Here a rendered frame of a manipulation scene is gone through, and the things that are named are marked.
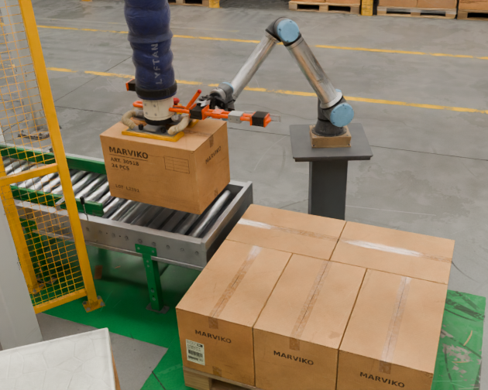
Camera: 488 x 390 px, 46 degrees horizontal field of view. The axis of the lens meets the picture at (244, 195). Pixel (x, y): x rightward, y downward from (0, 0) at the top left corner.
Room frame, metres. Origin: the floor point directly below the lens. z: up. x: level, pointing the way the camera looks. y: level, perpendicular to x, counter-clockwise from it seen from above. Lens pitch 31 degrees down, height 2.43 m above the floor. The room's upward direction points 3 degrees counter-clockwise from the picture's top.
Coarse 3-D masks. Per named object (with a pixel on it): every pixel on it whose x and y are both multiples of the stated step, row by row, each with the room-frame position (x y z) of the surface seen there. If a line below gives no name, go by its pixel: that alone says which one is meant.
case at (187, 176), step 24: (216, 120) 3.09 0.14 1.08; (120, 144) 2.91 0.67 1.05; (144, 144) 2.84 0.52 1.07; (168, 144) 2.81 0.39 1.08; (192, 144) 2.79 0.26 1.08; (216, 144) 2.94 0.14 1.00; (120, 168) 2.92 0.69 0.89; (144, 168) 2.85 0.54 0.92; (168, 168) 2.79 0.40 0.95; (192, 168) 2.72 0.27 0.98; (216, 168) 2.92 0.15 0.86; (120, 192) 2.94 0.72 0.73; (144, 192) 2.87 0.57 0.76; (168, 192) 2.80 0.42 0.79; (192, 192) 2.73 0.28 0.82; (216, 192) 2.90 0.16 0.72
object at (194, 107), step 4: (196, 104) 2.98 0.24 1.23; (200, 104) 2.97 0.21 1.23; (208, 104) 2.95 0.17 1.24; (192, 108) 2.93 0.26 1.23; (196, 108) 2.93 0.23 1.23; (200, 108) 2.93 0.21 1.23; (204, 108) 2.90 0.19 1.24; (208, 108) 2.94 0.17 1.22; (192, 112) 2.89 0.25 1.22; (196, 112) 2.88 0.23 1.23; (200, 112) 2.87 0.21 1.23; (192, 116) 2.89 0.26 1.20; (196, 116) 2.88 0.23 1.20; (200, 116) 2.88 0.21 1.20; (204, 116) 2.89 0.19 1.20
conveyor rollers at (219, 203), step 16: (16, 160) 3.77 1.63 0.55; (48, 176) 3.51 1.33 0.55; (80, 176) 3.51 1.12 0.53; (96, 176) 3.54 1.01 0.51; (48, 192) 3.34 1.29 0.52; (80, 192) 3.27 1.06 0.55; (96, 192) 3.26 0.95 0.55; (224, 192) 3.19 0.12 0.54; (112, 208) 3.07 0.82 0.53; (128, 208) 3.07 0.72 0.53; (144, 208) 3.07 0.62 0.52; (144, 224) 2.90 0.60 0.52; (160, 224) 2.90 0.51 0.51; (176, 224) 2.89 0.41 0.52
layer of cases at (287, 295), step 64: (256, 256) 2.50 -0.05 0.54; (320, 256) 2.47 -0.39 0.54; (384, 256) 2.45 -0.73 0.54; (448, 256) 2.42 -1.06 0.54; (192, 320) 2.09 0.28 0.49; (256, 320) 2.01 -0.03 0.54; (320, 320) 1.99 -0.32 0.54; (384, 320) 1.97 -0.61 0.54; (256, 384) 1.96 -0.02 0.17; (320, 384) 1.84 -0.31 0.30; (384, 384) 1.72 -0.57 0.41
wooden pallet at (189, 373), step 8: (184, 368) 2.12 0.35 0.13; (192, 368) 2.10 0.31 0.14; (184, 376) 2.12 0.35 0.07; (192, 376) 2.10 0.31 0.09; (200, 376) 2.08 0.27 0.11; (208, 376) 2.06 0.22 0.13; (216, 376) 2.05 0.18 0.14; (192, 384) 2.10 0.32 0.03; (200, 384) 2.09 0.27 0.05; (208, 384) 2.07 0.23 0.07; (216, 384) 2.10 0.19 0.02; (224, 384) 2.10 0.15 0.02; (232, 384) 2.10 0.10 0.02; (240, 384) 1.99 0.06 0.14
